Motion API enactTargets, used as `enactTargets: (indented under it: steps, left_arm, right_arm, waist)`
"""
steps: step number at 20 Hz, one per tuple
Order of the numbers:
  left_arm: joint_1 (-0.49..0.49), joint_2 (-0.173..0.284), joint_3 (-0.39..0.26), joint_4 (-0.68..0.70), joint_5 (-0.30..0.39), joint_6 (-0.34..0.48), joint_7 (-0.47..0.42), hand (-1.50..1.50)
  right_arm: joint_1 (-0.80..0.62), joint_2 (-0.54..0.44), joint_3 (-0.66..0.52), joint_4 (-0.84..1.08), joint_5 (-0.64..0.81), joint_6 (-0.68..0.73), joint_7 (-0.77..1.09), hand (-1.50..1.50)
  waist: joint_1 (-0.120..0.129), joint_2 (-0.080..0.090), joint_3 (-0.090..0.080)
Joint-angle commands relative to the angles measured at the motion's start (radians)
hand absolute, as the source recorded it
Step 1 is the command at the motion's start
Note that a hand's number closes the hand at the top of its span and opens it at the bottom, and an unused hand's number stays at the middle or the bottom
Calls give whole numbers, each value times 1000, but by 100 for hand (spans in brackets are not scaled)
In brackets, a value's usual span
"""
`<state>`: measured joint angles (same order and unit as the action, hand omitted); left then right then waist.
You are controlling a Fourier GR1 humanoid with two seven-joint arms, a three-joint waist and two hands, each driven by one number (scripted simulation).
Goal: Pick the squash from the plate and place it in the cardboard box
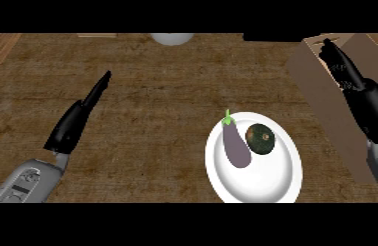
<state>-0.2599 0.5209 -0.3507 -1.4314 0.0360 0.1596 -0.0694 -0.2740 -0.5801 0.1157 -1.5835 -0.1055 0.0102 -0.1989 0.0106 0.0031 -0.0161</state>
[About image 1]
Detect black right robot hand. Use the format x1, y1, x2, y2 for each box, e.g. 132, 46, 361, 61
319, 38, 378, 145

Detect white round bowl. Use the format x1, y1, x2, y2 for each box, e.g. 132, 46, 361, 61
150, 32, 195, 47

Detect pale wooden board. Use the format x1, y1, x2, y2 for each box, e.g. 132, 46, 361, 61
77, 32, 120, 39

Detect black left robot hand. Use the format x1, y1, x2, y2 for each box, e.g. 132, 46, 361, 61
43, 70, 114, 155

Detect purple eggplant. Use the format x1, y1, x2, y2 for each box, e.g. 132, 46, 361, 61
220, 109, 254, 169

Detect white oval plate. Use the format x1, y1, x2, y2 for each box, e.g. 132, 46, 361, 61
204, 111, 305, 204

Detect brown cardboard box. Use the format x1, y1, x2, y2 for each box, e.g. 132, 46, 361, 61
287, 32, 378, 186

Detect dark green squash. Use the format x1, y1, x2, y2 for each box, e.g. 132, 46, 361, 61
244, 123, 278, 156

